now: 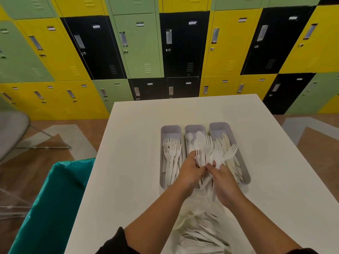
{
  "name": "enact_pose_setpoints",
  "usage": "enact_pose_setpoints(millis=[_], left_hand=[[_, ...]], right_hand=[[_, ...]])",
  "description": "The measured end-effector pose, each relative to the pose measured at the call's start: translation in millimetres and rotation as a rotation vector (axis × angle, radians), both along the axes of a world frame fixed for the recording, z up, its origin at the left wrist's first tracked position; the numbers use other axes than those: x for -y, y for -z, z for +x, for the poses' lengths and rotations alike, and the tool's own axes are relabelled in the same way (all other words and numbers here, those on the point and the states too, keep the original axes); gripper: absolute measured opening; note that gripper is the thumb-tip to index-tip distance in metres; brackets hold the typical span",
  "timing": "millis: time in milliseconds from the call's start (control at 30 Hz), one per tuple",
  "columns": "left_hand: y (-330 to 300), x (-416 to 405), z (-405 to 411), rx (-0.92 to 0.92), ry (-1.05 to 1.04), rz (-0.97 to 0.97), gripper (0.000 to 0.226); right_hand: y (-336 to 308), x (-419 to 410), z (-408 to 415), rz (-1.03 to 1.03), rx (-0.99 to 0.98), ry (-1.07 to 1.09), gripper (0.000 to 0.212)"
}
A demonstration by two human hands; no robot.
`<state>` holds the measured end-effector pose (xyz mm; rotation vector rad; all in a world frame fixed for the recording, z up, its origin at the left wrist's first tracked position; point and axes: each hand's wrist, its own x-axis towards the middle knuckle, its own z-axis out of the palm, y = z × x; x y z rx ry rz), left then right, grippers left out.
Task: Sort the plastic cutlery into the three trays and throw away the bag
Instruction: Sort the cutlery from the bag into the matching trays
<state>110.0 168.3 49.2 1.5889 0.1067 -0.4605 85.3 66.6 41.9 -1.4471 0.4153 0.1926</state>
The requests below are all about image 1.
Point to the person's left thumb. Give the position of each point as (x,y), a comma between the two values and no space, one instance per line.
(201,171)

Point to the clear plastic bag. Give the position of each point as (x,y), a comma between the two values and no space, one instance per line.
(238,235)

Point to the pile of white plastic knives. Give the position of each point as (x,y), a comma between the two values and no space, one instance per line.
(235,166)

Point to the wall of coloured metal lockers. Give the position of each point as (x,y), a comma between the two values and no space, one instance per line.
(169,44)

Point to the person's right thumb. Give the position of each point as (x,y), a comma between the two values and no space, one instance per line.
(211,169)

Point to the grey folding chair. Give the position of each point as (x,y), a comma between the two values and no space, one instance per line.
(12,129)

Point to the clear plastic sheet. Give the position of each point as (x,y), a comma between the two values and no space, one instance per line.
(13,203)

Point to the heap of mixed white cutlery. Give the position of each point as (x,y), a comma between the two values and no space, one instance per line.
(201,235)

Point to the bin with green liner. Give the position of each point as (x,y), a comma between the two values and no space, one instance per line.
(50,208)

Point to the black right sleeve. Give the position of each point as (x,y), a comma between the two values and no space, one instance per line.
(302,251)

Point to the black sleeve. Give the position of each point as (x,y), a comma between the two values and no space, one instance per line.
(302,251)
(116,243)

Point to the pile of white plastic forks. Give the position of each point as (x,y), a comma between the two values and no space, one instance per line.
(170,158)

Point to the person's right forearm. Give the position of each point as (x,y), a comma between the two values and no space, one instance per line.
(254,224)

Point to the bunch of white plastic cutlery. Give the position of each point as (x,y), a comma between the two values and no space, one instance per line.
(211,153)

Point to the black left sleeve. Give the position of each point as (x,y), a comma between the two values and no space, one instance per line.
(116,243)

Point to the pile of white plastic spoons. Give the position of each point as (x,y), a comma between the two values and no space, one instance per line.
(191,141)

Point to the narrow grey cutlery tray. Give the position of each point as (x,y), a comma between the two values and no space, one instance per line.
(172,130)

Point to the person's right hand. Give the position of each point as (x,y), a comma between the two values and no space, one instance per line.
(225,185)

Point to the wide grey cutlery tray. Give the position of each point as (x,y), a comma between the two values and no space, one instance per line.
(219,127)

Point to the person's left hand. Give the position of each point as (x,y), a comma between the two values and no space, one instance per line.
(188,174)

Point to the person's left forearm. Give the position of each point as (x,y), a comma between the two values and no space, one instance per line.
(159,219)

